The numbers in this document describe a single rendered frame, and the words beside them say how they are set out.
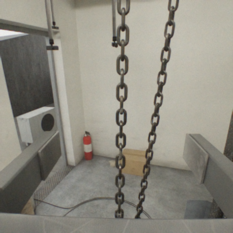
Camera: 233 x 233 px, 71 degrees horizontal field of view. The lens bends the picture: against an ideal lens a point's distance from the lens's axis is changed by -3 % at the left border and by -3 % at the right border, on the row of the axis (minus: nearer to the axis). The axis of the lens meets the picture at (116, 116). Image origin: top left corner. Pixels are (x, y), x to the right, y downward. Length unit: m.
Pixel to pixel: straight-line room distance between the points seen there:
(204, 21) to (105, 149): 2.39
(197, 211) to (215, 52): 1.95
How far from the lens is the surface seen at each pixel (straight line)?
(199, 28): 2.47
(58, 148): 0.17
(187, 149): 0.17
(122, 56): 0.23
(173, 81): 2.45
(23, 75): 6.62
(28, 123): 3.67
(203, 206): 0.95
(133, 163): 2.59
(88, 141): 2.89
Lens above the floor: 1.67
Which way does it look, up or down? 19 degrees down
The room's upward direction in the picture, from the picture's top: 1 degrees counter-clockwise
